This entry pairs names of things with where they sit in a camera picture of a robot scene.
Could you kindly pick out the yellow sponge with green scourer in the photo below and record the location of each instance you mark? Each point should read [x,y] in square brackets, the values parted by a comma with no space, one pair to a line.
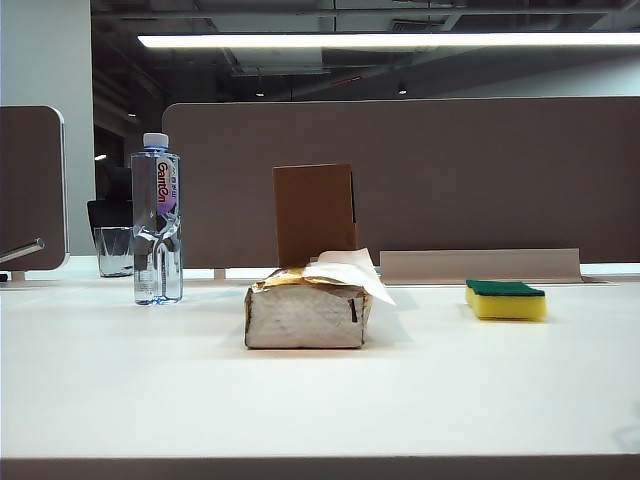
[505,306]

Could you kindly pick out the clear Ganten water bottle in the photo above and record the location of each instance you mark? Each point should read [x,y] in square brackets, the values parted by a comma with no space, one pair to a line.
[150,200]

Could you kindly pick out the brown cardboard box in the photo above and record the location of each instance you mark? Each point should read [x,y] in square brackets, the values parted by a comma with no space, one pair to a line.
[315,215]

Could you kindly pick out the white tissue sheet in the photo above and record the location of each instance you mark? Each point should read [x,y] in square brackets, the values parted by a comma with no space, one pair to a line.
[350,270]

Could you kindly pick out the white soft tissue pack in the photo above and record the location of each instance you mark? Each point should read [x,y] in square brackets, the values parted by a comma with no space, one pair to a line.
[300,320]

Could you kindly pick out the large brown desk partition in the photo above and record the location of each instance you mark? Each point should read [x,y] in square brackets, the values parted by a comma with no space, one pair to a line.
[450,175]

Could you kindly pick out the long ceiling light strip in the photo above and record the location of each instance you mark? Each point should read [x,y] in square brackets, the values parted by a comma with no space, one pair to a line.
[350,40]

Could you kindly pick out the clear drinking glass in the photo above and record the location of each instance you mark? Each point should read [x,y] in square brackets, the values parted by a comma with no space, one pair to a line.
[112,255]

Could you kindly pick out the black office chair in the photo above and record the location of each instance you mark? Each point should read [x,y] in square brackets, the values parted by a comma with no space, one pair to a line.
[112,210]

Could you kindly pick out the silver metal rod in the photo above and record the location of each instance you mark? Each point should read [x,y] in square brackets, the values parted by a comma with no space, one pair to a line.
[30,247]

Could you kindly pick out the small brown desk partition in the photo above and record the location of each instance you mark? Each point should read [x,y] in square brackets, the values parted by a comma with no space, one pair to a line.
[30,175]

